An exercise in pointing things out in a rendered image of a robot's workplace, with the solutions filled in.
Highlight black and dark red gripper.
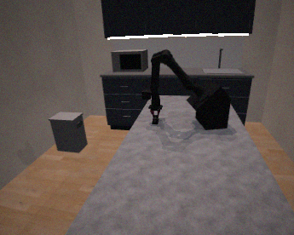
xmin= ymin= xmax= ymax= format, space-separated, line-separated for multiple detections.
xmin=148 ymin=100 xmax=163 ymax=118

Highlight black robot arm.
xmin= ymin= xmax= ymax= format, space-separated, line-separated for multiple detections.
xmin=142 ymin=49 xmax=209 ymax=106

